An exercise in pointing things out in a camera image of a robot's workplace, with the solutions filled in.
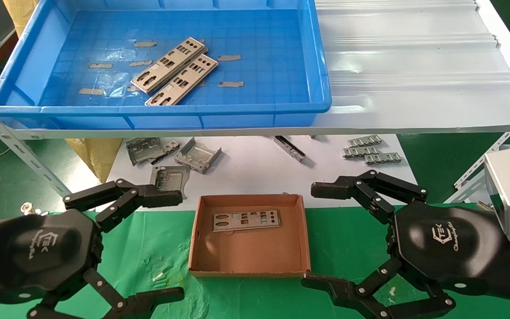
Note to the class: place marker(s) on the white corrugated shelf board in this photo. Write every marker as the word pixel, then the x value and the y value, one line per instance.
pixel 414 66

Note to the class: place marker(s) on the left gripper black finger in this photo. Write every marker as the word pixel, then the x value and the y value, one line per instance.
pixel 157 198

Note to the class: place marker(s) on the blue plastic tray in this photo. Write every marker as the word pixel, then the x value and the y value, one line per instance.
pixel 272 44

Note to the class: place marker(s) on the yellow woven bag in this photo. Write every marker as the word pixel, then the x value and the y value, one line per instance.
pixel 18 13
pixel 98 157

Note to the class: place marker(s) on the silver metal IO shield plate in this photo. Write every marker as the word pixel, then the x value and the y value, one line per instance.
pixel 175 56
pixel 188 75
pixel 250 225

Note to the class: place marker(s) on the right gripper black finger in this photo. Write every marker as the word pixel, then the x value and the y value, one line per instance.
pixel 330 190

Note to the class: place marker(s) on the grey slotted angle steel bar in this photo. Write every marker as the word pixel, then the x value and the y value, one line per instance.
pixel 16 144

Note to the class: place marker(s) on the grey flat stamped metal bracket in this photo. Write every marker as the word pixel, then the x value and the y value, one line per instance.
pixel 171 175

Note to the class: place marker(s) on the white metal shelf leg frame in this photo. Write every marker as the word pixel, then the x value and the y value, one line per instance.
pixel 469 184

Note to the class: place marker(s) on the slim grey metal strip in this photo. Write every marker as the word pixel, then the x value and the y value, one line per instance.
pixel 289 147

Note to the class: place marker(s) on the green table cloth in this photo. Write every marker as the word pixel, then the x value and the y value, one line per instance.
pixel 148 239

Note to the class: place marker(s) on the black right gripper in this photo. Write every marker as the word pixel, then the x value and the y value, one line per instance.
pixel 450 248

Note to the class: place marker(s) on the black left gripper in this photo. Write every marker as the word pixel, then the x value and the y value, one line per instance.
pixel 38 252

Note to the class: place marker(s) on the small grey stamped metal part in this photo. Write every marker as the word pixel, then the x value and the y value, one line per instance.
pixel 171 145

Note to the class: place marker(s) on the beige masking tape piece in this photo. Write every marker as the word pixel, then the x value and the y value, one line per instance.
pixel 100 65
pixel 132 88
pixel 91 91
pixel 230 83
pixel 229 57
pixel 140 63
pixel 145 44

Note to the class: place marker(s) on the grey folded metal bracket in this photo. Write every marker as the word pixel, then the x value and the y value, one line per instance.
pixel 197 155

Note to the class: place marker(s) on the small notched metal strip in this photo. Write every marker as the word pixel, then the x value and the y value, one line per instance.
pixel 361 151
pixel 383 158
pixel 364 141

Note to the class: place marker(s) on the brown cardboard box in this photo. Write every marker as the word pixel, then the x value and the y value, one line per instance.
pixel 259 252

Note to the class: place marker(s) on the white flat board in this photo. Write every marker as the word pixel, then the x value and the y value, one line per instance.
pixel 246 173

